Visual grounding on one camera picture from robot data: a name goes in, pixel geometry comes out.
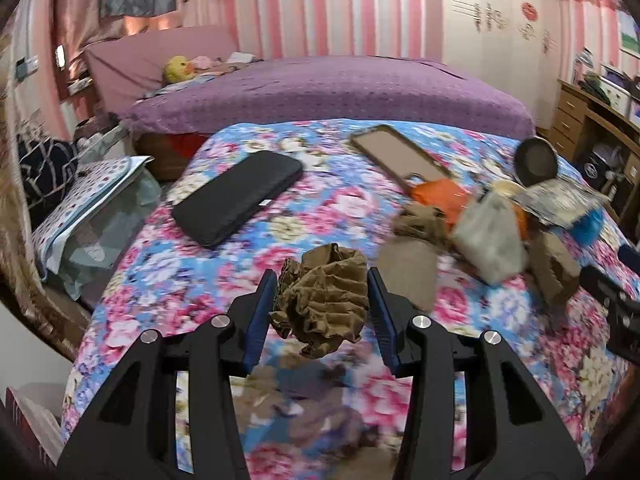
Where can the silver snack wrapper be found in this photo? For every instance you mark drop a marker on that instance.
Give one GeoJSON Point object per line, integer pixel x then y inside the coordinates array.
{"type": "Point", "coordinates": [555, 200]}

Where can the white storage box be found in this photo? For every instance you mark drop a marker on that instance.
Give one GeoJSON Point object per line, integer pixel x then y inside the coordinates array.
{"type": "Point", "coordinates": [616, 87]}

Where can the pink headboard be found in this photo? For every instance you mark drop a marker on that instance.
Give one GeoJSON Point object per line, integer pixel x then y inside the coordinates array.
{"type": "Point", "coordinates": [135, 60]}

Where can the clear plastic bag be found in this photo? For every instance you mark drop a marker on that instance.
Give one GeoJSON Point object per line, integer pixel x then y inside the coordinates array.
{"type": "Point", "coordinates": [490, 240]}

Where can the white appliance under desk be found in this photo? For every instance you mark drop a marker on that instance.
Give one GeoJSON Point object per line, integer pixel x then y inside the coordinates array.
{"type": "Point", "coordinates": [610, 156]}

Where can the small framed picture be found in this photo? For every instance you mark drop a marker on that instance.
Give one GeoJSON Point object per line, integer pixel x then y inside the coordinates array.
{"type": "Point", "coordinates": [630, 35]}

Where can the large orange peel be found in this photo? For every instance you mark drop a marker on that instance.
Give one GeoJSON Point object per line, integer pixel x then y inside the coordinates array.
{"type": "Point", "coordinates": [440, 195]}

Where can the yellow duck plush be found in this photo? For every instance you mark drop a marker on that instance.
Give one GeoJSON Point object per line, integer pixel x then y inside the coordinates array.
{"type": "Point", "coordinates": [177, 69]}

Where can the white wardrobe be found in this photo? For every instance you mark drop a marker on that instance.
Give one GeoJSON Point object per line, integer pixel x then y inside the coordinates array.
{"type": "Point", "coordinates": [490, 60]}

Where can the brown cardboard piece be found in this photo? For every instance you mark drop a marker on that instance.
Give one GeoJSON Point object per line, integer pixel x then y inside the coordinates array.
{"type": "Point", "coordinates": [552, 265]}

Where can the brown cardboard tray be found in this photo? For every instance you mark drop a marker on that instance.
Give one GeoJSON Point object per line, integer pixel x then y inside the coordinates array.
{"type": "Point", "coordinates": [395, 152]}

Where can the black flat case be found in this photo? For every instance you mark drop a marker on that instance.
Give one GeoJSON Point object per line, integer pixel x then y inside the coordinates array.
{"type": "Point", "coordinates": [235, 200]}

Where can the pale yellow scrap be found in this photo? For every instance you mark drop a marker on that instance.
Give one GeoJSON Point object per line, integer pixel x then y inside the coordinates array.
{"type": "Point", "coordinates": [505, 188]}

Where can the blue plastic wrapper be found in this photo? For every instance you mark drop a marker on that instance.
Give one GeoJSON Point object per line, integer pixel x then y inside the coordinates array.
{"type": "Point", "coordinates": [587, 227]}

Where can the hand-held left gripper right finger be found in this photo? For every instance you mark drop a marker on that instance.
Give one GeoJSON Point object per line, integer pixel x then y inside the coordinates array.
{"type": "Point", "coordinates": [382, 310]}

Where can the purple bed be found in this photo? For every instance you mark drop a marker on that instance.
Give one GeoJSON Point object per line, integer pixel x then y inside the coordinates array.
{"type": "Point", "coordinates": [350, 90]}

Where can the pink curtain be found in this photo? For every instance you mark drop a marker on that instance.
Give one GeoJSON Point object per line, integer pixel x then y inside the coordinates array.
{"type": "Point", "coordinates": [80, 5]}

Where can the flat brown paper piece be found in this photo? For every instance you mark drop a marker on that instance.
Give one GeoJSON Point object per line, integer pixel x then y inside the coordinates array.
{"type": "Point", "coordinates": [407, 270]}

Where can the wall socket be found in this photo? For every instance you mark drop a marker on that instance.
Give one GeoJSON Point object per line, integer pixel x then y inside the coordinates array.
{"type": "Point", "coordinates": [27, 67]}

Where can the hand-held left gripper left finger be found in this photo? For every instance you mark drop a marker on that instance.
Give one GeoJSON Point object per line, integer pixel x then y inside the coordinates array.
{"type": "Point", "coordinates": [265, 305]}

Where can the polka dot storage bag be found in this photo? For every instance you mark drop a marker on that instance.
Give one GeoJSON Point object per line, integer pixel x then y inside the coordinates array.
{"type": "Point", "coordinates": [90, 220]}

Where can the brown fuzzy cloth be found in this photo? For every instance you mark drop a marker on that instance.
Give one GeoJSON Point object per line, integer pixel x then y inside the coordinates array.
{"type": "Point", "coordinates": [20, 240]}

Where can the wooden desk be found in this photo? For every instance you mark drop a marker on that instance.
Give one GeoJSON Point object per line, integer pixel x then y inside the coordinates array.
{"type": "Point", "coordinates": [570, 110]}

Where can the floral blanket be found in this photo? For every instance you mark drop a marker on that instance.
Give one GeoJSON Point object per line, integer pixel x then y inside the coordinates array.
{"type": "Point", "coordinates": [325, 200]}

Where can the wooden bed frame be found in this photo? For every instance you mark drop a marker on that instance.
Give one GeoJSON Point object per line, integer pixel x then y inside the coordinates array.
{"type": "Point", "coordinates": [160, 155]}

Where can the mug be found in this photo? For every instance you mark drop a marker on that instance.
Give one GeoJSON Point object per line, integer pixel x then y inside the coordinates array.
{"type": "Point", "coordinates": [537, 162]}

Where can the pink cloth bundle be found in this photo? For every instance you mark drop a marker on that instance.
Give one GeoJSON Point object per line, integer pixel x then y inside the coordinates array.
{"type": "Point", "coordinates": [220, 62]}

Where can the black box with label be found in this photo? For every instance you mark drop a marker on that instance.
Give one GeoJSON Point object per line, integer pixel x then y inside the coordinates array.
{"type": "Point", "coordinates": [592, 177]}

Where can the dark patterned cloth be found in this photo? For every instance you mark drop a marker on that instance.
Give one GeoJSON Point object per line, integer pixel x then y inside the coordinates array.
{"type": "Point", "coordinates": [47, 170]}

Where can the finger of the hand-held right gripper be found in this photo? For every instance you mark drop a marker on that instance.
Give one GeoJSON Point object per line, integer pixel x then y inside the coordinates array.
{"type": "Point", "coordinates": [607, 285]}
{"type": "Point", "coordinates": [630, 254]}

